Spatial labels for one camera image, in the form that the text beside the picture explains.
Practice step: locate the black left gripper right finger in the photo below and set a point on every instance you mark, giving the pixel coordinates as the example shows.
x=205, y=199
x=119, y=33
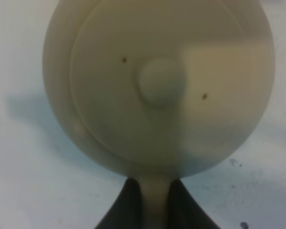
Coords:
x=184, y=212

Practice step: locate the beige ceramic teapot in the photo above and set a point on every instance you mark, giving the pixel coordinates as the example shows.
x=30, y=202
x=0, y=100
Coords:
x=158, y=90

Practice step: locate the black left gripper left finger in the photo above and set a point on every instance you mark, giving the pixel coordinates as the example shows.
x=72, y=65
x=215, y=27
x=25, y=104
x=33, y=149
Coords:
x=126, y=212

